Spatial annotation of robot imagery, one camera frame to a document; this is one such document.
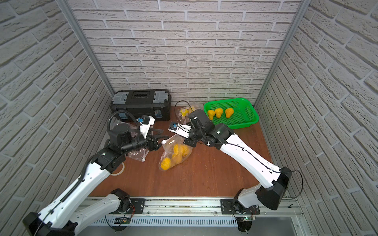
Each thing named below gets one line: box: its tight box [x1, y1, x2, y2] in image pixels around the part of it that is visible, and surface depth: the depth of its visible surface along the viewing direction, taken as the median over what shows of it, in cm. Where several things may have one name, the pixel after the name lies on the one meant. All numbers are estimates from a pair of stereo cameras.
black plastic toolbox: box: [110, 89, 172, 122], surface depth 102 cm
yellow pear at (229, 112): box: [225, 107, 234, 119], surface depth 112 cm
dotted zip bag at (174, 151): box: [158, 133, 193, 172], surface depth 83 cm
